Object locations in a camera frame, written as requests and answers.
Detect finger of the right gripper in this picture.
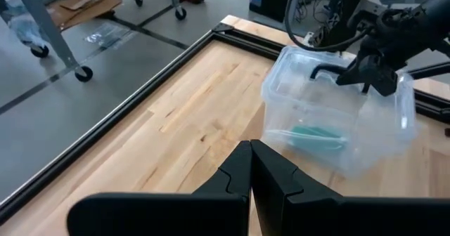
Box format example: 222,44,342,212
364,65,400,97
335,55,374,86

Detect black computer tower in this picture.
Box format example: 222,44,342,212
248,0,293,23

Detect clear plastic container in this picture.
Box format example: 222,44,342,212
260,88,419,179

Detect brown cardboard sheet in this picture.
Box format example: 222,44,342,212
45,0,123,32

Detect grey cart leg with caster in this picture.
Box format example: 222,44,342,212
10,0,94,83
167,0,188,21

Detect clear plastic bag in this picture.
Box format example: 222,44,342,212
266,123,352,156

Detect clear plastic sheet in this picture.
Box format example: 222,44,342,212
84,21,139,51

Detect clear plastic container lid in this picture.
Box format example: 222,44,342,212
260,45,419,138

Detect black container handle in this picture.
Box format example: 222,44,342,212
309,63,352,81

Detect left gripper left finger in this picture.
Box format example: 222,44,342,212
66,140,252,236

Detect crumpled bluish plastic bundle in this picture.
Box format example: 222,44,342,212
6,2,41,49

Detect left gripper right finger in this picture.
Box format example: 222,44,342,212
250,140,450,236

